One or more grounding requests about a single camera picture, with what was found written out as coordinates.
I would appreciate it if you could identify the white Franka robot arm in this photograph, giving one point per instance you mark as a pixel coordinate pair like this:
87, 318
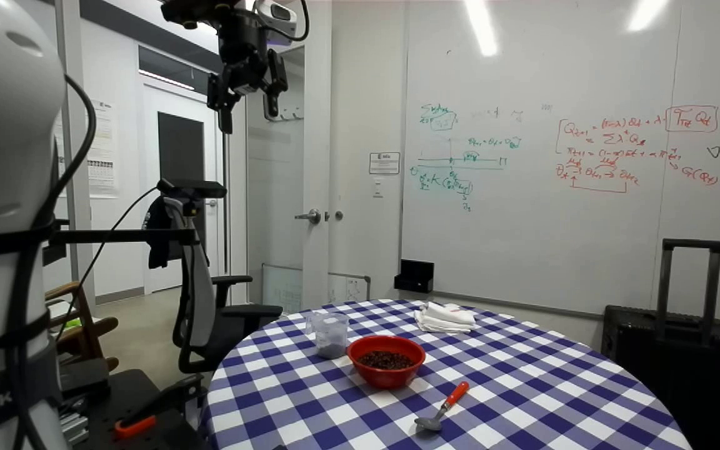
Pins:
1, 101

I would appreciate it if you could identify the clear plastic measuring jug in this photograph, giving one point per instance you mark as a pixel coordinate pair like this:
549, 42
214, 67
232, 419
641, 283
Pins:
327, 327

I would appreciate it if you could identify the white cloth red stripes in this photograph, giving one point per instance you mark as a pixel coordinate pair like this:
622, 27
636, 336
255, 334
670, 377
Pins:
447, 318

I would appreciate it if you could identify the blue white checkered tablecloth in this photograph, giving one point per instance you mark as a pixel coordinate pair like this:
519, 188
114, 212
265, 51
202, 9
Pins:
310, 408

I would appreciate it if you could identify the coffee beans of jug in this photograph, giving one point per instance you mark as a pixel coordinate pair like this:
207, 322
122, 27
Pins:
330, 341

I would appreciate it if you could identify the wooden stool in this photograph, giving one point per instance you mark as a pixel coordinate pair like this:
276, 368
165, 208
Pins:
80, 327

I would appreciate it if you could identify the paper sign on wall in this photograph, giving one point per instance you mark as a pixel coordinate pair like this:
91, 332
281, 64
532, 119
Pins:
384, 163

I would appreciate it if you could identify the orange clamp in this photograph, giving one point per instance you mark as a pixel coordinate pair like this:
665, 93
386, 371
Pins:
136, 429

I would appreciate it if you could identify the black robot cart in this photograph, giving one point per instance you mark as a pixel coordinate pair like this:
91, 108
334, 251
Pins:
125, 397

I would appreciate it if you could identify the black camera on stand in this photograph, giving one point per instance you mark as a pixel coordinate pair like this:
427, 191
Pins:
179, 203

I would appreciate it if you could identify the coffee beans of bowl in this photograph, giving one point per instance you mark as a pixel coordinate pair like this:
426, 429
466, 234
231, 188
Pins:
387, 361

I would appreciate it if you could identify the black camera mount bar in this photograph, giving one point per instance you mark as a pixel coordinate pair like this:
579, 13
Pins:
111, 237

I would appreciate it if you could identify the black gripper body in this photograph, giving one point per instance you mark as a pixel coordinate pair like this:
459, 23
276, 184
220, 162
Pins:
246, 46

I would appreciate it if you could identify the white door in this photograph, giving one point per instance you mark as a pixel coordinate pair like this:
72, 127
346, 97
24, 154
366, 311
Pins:
281, 184

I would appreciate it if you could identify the black wheeled suitcase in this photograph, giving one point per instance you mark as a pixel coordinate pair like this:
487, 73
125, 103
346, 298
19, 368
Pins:
681, 366

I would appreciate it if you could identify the wall whiteboard with writing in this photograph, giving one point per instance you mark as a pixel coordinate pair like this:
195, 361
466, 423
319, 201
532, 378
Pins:
560, 226

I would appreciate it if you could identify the black wall box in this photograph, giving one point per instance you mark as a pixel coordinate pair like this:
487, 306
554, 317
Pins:
416, 277

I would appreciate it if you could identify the black office chair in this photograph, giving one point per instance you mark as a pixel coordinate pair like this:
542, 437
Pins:
197, 308

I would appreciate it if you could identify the red bowl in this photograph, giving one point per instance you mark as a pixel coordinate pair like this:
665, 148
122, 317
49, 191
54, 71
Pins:
386, 378

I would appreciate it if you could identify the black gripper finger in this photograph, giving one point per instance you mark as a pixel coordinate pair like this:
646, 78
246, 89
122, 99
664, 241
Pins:
272, 78
224, 101

